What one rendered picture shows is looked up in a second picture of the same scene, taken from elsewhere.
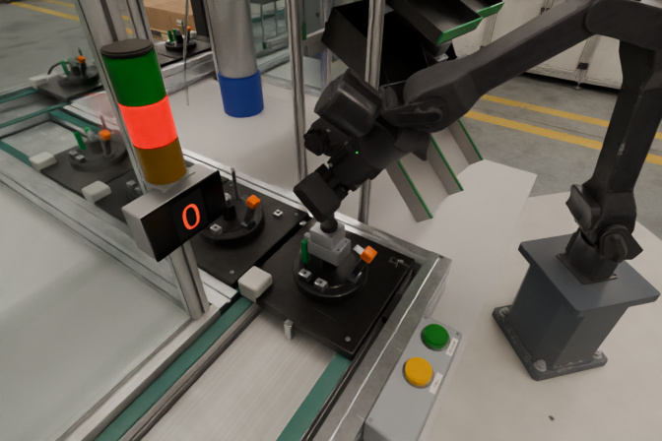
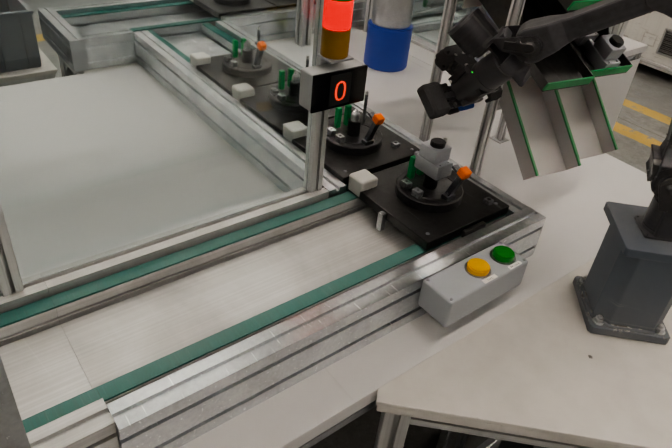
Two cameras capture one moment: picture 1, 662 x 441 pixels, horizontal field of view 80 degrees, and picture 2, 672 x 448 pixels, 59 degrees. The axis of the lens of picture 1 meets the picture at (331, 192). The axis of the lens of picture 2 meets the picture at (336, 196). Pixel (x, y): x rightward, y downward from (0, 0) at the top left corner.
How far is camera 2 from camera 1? 0.58 m
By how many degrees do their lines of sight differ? 14
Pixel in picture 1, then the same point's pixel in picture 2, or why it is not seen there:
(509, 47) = (592, 9)
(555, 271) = (625, 224)
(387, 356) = (456, 254)
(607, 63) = not seen: outside the picture
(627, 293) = not seen: outside the picture
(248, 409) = (335, 259)
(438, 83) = (538, 25)
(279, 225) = (393, 153)
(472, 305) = (556, 271)
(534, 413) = (575, 349)
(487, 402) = (535, 330)
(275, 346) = (365, 232)
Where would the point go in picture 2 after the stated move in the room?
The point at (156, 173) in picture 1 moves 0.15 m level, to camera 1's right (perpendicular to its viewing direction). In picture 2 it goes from (330, 49) to (415, 67)
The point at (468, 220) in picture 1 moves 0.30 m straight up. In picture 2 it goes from (588, 212) to (634, 98)
